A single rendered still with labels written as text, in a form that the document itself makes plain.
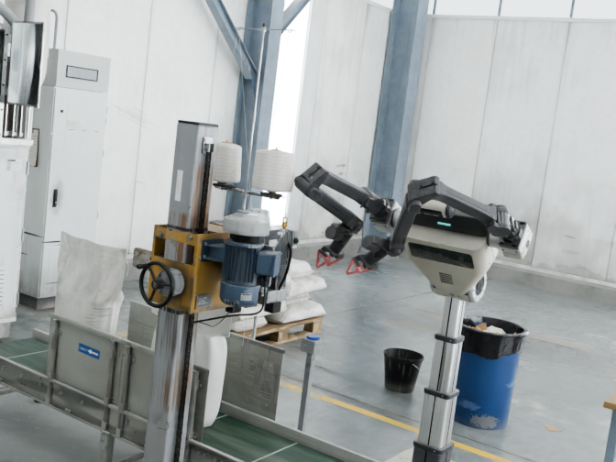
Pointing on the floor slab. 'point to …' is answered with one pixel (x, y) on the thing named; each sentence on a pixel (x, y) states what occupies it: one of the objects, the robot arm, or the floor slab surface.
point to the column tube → (193, 134)
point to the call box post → (305, 392)
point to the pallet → (277, 335)
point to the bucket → (401, 368)
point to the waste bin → (488, 372)
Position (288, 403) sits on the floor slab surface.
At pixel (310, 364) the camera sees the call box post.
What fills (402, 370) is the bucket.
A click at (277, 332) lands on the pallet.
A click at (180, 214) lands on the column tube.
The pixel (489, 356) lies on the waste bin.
